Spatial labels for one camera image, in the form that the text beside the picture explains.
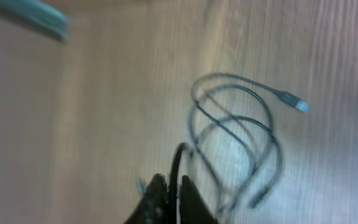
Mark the teal object at edge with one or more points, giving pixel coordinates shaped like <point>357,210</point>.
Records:
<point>37,16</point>

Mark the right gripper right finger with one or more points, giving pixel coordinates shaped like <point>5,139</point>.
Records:
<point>193,209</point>

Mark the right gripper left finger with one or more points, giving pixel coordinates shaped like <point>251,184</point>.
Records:
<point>152,207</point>

